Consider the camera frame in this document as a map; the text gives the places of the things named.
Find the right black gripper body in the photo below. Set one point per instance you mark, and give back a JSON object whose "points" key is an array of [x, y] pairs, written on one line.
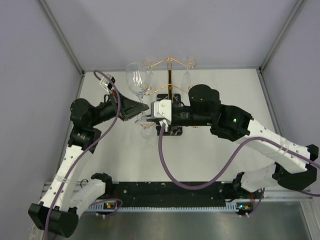
{"points": [[184, 117]]}

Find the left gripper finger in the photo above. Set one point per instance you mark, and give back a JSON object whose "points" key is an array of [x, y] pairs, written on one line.
{"points": [[129, 104], [128, 114]]}

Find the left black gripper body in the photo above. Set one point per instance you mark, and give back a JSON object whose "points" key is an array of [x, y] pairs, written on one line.
{"points": [[106, 111]]}

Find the clear wine glass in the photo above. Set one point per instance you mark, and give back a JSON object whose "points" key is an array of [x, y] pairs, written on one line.
{"points": [[148, 130], [137, 79]]}

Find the gold wire wine glass rack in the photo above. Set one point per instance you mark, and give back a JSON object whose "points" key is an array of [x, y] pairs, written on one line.
{"points": [[167, 91]]}

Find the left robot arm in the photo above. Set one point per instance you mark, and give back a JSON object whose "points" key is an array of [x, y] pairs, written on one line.
{"points": [[59, 210]]}

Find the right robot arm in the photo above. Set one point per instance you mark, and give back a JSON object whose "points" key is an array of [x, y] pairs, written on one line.
{"points": [[293, 166]]}

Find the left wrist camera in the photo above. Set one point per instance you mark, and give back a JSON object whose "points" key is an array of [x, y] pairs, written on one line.
{"points": [[105, 83]]}

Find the black mounting base plate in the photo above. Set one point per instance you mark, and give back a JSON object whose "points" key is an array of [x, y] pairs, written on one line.
{"points": [[168, 194]]}

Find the white slotted cable duct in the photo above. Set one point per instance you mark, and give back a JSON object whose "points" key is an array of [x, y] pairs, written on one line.
{"points": [[228, 207]]}

